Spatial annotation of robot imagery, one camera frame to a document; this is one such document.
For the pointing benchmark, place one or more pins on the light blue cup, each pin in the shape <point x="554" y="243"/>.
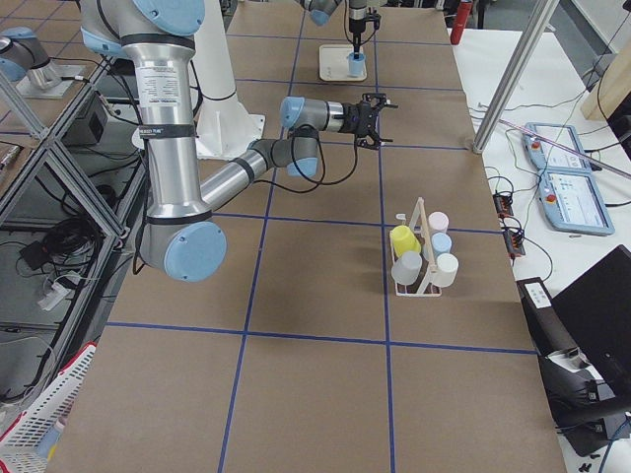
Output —
<point x="441" y="243"/>
<point x="356" y="66"/>

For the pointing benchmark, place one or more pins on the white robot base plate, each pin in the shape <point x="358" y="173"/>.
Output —
<point x="224" y="127"/>

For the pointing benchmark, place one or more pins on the aluminium frame column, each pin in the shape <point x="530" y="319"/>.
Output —
<point x="535" y="27"/>

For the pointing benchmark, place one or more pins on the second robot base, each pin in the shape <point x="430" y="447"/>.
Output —
<point x="24" y="61"/>

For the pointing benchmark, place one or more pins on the cream plastic tray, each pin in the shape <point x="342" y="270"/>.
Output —
<point x="333" y="64"/>

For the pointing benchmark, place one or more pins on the black computer monitor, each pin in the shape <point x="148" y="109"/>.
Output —
<point x="595" y="310"/>

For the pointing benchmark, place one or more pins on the grey plastic cup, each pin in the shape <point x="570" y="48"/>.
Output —
<point x="405" y="270"/>

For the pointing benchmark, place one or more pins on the dark labelled box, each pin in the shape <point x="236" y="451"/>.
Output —
<point x="547" y="332"/>

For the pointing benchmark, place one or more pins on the yellow plastic cup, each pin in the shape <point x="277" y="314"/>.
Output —
<point x="403" y="239"/>

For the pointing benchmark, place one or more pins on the white wire cup rack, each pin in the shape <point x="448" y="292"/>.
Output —
<point x="423" y="286"/>

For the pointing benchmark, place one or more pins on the black power adapter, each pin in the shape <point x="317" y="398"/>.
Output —
<point x="89" y="124"/>

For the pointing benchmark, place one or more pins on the teach pendant with red button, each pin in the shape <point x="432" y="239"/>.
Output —
<point x="544" y="156"/>

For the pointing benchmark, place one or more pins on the red cylinder tube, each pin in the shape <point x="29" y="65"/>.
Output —
<point x="459" y="24"/>

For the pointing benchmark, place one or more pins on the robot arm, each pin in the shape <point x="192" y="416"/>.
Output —
<point x="177" y="234"/>
<point x="321" y="10"/>

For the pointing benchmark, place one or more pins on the pale mint white cup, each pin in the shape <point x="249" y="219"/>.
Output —
<point x="447" y="267"/>

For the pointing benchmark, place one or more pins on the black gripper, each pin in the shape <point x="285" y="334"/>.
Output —
<point x="351" y="119"/>
<point x="356" y="16"/>

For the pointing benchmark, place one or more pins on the pink plastic cup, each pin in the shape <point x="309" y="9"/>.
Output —
<point x="438" y="222"/>

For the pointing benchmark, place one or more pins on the white plastic basket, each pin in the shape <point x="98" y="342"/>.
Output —
<point x="30" y="442"/>

